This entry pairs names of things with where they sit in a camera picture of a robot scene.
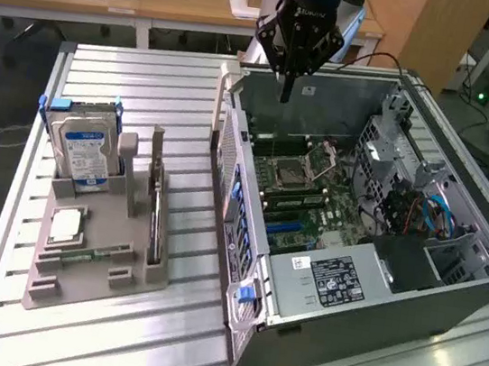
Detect CPU socket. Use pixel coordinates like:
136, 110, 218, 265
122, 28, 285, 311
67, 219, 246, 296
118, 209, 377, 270
271, 152, 317, 193

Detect dark grey open PC case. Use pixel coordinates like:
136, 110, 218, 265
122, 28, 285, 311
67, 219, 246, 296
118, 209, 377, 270
176, 42, 489, 366

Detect black power cable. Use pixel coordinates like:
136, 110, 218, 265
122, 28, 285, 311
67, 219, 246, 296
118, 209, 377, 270
338, 46, 409, 79

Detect metal socket cover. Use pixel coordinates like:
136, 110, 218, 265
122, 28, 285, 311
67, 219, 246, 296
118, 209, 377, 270
302, 139, 342, 178

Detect white booklet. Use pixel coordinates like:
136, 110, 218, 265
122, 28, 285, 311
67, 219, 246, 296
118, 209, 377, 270
224, 0, 263, 22

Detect green installed RAM stick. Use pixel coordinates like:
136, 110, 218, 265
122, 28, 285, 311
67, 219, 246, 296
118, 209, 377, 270
262, 187, 324, 216

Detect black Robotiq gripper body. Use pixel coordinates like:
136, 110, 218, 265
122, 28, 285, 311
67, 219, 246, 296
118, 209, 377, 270
277, 0, 346, 39

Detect metal disk bay cage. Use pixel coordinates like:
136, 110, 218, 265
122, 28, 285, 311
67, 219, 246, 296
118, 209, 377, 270
344, 112, 422, 225

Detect wooden desk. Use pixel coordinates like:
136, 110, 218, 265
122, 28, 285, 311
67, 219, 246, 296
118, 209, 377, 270
0, 0, 390, 82

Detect grey power supply unit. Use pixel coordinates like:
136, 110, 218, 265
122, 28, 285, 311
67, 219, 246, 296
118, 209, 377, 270
260, 230, 400, 334

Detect blue case latch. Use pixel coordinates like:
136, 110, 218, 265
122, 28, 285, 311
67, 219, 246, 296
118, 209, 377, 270
232, 284, 254, 306

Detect grey plastic parts rack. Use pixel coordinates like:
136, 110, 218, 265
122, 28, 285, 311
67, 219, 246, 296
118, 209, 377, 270
20, 119, 188, 331

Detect blue expansion slot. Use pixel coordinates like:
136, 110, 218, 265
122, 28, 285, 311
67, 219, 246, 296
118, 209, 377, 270
263, 216, 305, 240

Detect wooden cabinet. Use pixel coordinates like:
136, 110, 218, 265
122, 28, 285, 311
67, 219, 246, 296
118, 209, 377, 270
352, 0, 489, 97

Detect blue data wires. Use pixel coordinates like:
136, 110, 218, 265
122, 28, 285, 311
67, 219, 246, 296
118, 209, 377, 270
419, 192, 460, 241

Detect silver CPU chip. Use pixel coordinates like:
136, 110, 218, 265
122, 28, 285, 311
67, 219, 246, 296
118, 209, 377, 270
47, 208, 85, 248

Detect hard disk in blue carrier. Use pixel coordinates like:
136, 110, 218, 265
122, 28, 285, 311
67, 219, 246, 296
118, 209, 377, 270
26, 90, 132, 199

